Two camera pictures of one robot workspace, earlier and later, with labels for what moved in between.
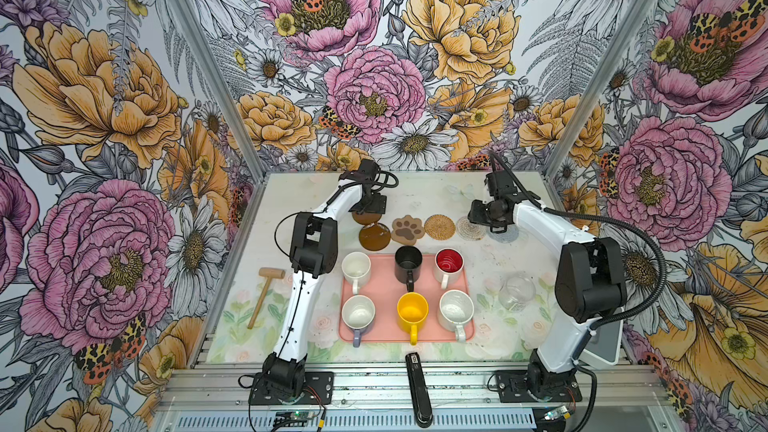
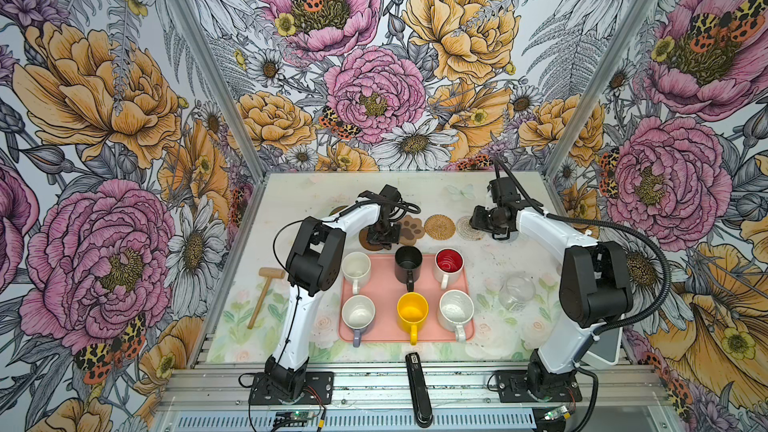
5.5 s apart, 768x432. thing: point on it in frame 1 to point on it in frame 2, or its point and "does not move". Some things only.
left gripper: x=377 y=206 to x=386 y=243
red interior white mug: x=448 y=266 does not move
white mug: x=356 y=267 does not move
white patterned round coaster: x=470 y=231 does not move
